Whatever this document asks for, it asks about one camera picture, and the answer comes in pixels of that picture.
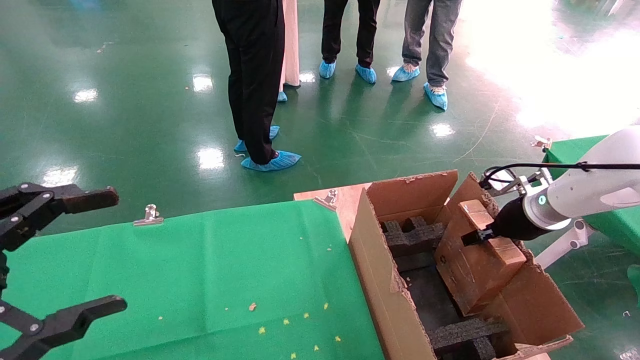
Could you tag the black foam insert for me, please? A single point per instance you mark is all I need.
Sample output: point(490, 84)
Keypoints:
point(415, 240)
point(465, 332)

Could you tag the person in wide black trousers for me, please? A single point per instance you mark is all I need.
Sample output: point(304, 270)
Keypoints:
point(255, 75)

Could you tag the person in slim black trousers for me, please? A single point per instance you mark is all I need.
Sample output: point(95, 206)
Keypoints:
point(332, 30)

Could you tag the person in grey jeans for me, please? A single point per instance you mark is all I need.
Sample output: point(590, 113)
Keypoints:
point(440, 40)

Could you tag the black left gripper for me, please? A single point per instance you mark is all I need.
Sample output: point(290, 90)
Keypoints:
point(3, 272)

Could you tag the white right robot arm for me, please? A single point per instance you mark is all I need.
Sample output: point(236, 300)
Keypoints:
point(600, 190)

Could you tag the white metal table frame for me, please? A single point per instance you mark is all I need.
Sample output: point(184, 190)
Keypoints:
point(565, 243)

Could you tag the large green table cloth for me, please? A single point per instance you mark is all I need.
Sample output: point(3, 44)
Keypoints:
point(200, 270)

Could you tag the blue shoe cover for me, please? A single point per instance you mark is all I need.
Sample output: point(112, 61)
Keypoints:
point(366, 74)
point(282, 97)
point(275, 161)
point(326, 69)
point(405, 74)
point(436, 97)
point(240, 146)

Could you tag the person in pale pink trousers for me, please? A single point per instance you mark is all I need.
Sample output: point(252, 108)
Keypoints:
point(291, 45)

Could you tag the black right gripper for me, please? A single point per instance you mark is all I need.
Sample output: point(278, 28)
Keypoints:
point(512, 222)

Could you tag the small brown cardboard box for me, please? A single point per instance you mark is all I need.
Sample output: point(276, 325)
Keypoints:
point(475, 270)

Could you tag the large open cardboard carton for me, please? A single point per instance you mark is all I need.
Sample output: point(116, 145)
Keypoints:
point(380, 280)

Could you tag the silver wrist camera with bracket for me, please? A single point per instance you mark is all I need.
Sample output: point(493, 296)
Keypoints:
point(520, 186)

